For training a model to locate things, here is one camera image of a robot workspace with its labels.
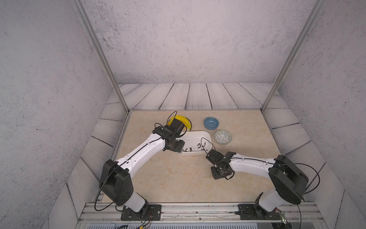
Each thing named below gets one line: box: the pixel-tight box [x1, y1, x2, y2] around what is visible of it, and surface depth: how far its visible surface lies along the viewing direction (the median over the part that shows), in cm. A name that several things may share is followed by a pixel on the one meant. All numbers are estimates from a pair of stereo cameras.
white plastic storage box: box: [177, 130, 213, 156], surface depth 99 cm
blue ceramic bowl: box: [203, 116, 220, 131], surface depth 111 cm
